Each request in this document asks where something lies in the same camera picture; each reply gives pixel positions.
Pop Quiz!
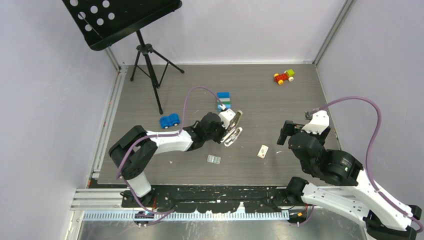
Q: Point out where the white staple remover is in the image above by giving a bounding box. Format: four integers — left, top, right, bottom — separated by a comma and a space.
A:
223, 127, 243, 147

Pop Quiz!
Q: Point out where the beige white stapler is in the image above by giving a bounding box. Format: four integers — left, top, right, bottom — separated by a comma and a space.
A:
230, 110, 243, 133

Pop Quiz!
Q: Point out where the staple tray with staples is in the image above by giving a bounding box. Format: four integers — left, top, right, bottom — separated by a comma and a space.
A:
207, 155, 221, 165

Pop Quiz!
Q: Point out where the white staple box sleeve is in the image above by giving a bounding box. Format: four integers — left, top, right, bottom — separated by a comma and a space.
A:
257, 145, 269, 159

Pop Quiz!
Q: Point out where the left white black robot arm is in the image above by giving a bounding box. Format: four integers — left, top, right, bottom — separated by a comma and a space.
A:
108, 108, 239, 207

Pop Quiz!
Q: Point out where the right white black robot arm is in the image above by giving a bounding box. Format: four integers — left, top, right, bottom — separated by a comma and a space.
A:
277, 120, 422, 240

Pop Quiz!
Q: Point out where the blue green brick stack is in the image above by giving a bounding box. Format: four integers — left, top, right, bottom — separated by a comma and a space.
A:
216, 92, 231, 112

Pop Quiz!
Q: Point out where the blue toy car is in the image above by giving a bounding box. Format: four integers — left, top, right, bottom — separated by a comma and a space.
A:
159, 113, 181, 129

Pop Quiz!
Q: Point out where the red green toy car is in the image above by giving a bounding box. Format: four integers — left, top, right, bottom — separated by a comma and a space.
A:
273, 69, 295, 85

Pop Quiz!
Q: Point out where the black music stand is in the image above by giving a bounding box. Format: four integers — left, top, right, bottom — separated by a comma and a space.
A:
63, 0, 184, 114

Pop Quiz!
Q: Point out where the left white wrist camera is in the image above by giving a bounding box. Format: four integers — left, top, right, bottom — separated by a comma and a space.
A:
218, 104, 236, 129

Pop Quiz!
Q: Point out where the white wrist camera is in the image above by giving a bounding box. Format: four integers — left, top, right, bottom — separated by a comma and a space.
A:
302, 110, 330, 135
218, 104, 236, 129

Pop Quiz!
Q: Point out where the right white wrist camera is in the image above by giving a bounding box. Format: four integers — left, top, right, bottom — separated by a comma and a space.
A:
302, 110, 330, 135

